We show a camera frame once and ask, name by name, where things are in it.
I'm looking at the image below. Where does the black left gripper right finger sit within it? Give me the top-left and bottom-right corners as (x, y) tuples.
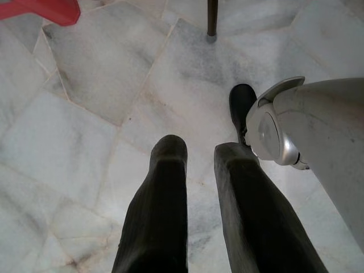
(213, 142), (329, 273)

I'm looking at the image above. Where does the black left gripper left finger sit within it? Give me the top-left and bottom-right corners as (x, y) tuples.
(111, 135), (189, 273)

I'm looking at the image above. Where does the silver robot left leg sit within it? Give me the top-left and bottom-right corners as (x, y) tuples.
(246, 76), (364, 250)

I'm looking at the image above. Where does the dark brown table leg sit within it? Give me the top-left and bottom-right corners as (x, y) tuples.
(206, 0), (219, 43)

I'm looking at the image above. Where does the red plastic stool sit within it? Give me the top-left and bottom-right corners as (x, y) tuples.
(0, 0), (80, 27)

